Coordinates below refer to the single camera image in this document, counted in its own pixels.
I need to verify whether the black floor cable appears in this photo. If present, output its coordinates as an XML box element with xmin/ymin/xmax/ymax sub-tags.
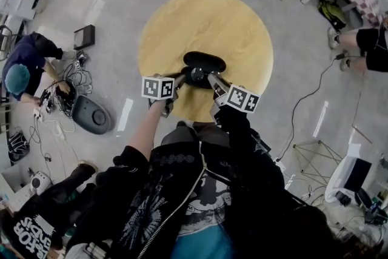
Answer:
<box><xmin>276</xmin><ymin>53</ymin><xmax>350</xmax><ymax>161</ymax></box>

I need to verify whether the black open box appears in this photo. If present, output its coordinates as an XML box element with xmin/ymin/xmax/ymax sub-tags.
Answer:
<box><xmin>73</xmin><ymin>25</ymin><xmax>96</xmax><ymax>51</ymax></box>

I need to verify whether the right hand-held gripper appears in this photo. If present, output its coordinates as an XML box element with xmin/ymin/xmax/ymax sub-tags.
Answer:
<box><xmin>207</xmin><ymin>73</ymin><xmax>261</xmax><ymax>126</ymax></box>

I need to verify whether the person's body in black jacket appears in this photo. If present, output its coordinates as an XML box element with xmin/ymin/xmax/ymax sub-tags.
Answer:
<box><xmin>65</xmin><ymin>120</ymin><xmax>307</xmax><ymax>259</ymax></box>

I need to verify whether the person's right forearm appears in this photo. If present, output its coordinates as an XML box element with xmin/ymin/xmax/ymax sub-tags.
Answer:
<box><xmin>217</xmin><ymin>106</ymin><xmax>259</xmax><ymax>144</ymax></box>

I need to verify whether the black white-striped bag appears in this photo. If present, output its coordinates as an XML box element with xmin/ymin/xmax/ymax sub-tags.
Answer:
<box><xmin>7</xmin><ymin>130</ymin><xmax>32</xmax><ymax>163</ymax></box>

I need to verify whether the white cardboard box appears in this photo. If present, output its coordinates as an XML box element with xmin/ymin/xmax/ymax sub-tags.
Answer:
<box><xmin>0</xmin><ymin>0</ymin><xmax>36</xmax><ymax>21</ymax></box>

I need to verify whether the white round device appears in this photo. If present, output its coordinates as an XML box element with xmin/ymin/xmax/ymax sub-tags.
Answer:
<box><xmin>29</xmin><ymin>171</ymin><xmax>53</xmax><ymax>197</ymax></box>

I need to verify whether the black round-back chair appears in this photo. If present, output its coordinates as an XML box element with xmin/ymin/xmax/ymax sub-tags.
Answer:
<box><xmin>0</xmin><ymin>24</ymin><xmax>19</xmax><ymax>54</ymax></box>

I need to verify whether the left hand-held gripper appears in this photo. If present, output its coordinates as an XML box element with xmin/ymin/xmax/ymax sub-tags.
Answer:
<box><xmin>141</xmin><ymin>72</ymin><xmax>187</xmax><ymax>119</ymax></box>

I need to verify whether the gold wire-frame stand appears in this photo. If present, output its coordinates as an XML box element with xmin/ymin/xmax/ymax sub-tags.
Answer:
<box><xmin>292</xmin><ymin>140</ymin><xmax>345</xmax><ymax>186</ymax></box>

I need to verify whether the green black backpack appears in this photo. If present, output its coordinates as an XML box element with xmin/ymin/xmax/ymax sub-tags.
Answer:
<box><xmin>317</xmin><ymin>0</ymin><xmax>347</xmax><ymax>31</ymax></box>

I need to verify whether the person's left forearm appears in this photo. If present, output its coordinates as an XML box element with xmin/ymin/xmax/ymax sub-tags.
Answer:
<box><xmin>126</xmin><ymin>99</ymin><xmax>167</xmax><ymax>158</ymax></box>

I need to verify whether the round wooden table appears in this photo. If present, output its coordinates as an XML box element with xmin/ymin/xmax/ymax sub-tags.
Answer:
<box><xmin>136</xmin><ymin>0</ymin><xmax>274</xmax><ymax>124</ymax></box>

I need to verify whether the dark grey oval device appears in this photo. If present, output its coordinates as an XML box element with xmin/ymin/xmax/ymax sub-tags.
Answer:
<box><xmin>72</xmin><ymin>95</ymin><xmax>111</xmax><ymax>135</ymax></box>

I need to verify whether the black laptop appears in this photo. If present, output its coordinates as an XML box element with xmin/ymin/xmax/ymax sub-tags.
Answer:
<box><xmin>344</xmin><ymin>158</ymin><xmax>373</xmax><ymax>193</ymax></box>

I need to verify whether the black electronics box with cables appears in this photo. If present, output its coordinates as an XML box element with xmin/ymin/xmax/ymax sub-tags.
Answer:
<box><xmin>42</xmin><ymin>63</ymin><xmax>92</xmax><ymax>119</ymax></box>

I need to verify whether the black glasses case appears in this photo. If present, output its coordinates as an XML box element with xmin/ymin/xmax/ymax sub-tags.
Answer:
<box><xmin>181</xmin><ymin>51</ymin><xmax>227</xmax><ymax>90</ymax></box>

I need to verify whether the white round side table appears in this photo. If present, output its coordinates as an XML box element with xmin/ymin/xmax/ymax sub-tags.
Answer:
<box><xmin>324</xmin><ymin>154</ymin><xmax>374</xmax><ymax>204</ymax></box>

